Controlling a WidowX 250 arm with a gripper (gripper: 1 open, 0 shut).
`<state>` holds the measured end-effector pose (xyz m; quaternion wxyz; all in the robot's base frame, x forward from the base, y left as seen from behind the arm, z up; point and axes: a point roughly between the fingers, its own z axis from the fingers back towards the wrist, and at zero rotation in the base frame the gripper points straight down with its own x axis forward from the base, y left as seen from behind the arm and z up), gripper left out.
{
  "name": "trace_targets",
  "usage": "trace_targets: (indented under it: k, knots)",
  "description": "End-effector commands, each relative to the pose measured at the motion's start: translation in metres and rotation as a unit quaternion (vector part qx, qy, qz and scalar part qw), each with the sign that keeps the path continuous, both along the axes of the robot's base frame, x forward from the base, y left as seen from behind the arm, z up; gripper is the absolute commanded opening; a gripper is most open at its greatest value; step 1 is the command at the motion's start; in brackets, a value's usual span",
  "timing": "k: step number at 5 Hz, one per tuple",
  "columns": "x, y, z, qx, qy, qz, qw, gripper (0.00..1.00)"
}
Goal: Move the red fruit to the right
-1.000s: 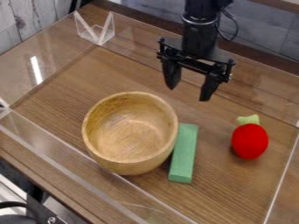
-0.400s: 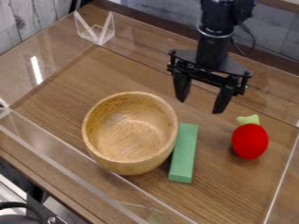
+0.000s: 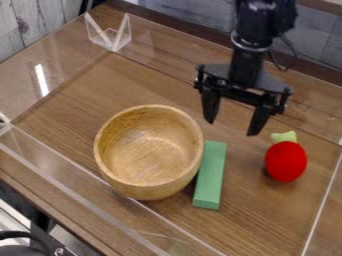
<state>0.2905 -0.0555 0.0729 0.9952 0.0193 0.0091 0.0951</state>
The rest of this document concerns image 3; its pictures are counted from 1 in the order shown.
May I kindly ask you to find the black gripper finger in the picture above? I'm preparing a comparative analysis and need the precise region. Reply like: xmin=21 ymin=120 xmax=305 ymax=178
xmin=248 ymin=99 xmax=277 ymax=136
xmin=202 ymin=88 xmax=221 ymax=124

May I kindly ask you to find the wooden bowl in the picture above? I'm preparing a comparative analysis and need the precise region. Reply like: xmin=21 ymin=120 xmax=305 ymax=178
xmin=94 ymin=104 xmax=205 ymax=200

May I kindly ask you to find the black metal table bracket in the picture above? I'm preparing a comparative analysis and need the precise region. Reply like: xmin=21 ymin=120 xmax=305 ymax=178
xmin=30 ymin=212 xmax=77 ymax=256

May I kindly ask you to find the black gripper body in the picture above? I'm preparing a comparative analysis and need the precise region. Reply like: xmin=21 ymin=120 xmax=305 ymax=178
xmin=194 ymin=47 xmax=295 ymax=114

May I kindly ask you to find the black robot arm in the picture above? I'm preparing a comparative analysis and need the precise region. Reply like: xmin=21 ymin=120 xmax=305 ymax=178
xmin=194 ymin=0 xmax=299 ymax=136

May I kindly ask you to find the green rectangular block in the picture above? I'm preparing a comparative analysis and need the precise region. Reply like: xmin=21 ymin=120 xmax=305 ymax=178
xmin=193 ymin=141 xmax=228 ymax=210

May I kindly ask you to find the black cable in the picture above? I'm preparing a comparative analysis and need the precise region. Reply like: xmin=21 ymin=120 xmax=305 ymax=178
xmin=0 ymin=230 xmax=51 ymax=256

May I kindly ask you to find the clear acrylic tray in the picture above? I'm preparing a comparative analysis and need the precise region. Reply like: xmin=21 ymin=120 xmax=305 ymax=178
xmin=0 ymin=11 xmax=342 ymax=256

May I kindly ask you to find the red plush fruit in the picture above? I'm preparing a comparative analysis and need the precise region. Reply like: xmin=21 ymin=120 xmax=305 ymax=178
xmin=265 ymin=131 xmax=308 ymax=182

